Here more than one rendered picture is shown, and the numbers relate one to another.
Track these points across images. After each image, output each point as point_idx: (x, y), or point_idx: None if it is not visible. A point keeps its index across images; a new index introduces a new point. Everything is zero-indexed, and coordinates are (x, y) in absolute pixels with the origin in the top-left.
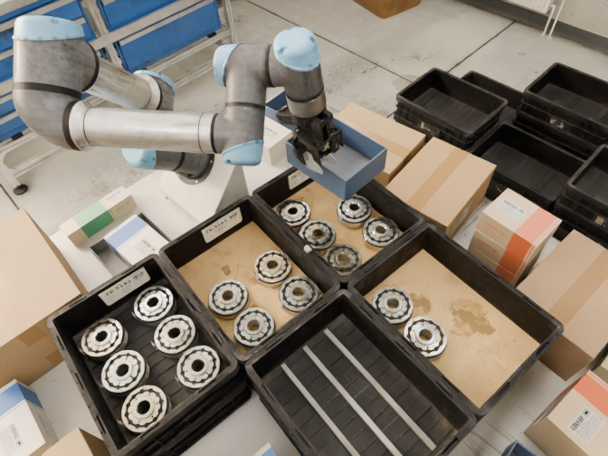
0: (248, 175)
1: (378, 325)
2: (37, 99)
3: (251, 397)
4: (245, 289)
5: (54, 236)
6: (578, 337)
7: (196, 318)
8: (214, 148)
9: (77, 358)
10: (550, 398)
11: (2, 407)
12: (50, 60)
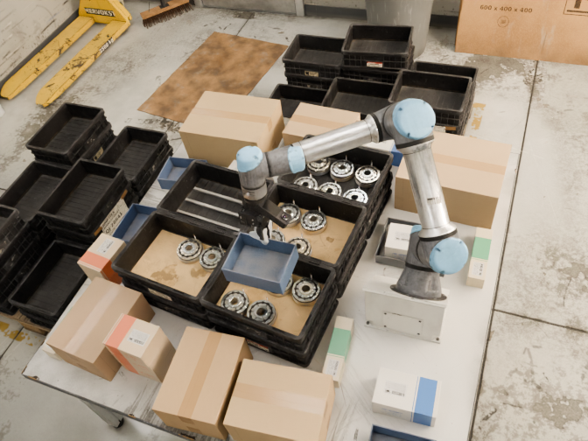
0: (395, 357)
1: (212, 225)
2: (388, 106)
3: None
4: (304, 227)
5: (500, 234)
6: (102, 283)
7: None
8: None
9: (367, 157)
10: (121, 284)
11: None
12: (391, 108)
